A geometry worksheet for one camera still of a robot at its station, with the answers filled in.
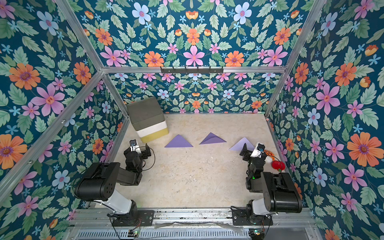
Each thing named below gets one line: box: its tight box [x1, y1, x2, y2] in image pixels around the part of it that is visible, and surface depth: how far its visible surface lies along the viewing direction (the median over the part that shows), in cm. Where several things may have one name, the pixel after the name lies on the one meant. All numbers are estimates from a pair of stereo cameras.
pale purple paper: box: [228, 137, 256, 152], surface depth 100 cm
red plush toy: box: [271, 160, 286, 171], surface depth 92 cm
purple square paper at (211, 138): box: [199, 132, 227, 145], surface depth 104 cm
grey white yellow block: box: [126, 96, 170, 144], surface depth 99 cm
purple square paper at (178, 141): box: [164, 134, 194, 148], surface depth 104 cm
